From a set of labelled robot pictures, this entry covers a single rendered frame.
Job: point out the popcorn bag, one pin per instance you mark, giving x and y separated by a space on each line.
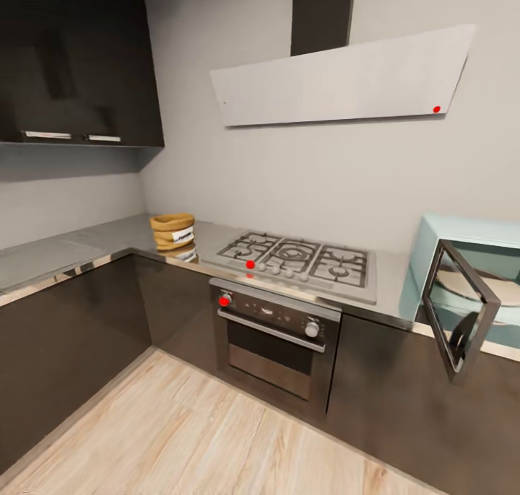
172 231

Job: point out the range hood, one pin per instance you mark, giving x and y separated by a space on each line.
327 79

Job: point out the burner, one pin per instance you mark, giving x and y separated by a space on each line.
339 269

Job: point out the cabinet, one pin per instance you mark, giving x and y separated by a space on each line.
77 72

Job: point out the oven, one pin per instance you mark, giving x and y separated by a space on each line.
281 346

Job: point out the drop in sink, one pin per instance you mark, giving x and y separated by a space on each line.
27 263

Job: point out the microwave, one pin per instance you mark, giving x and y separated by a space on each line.
467 270

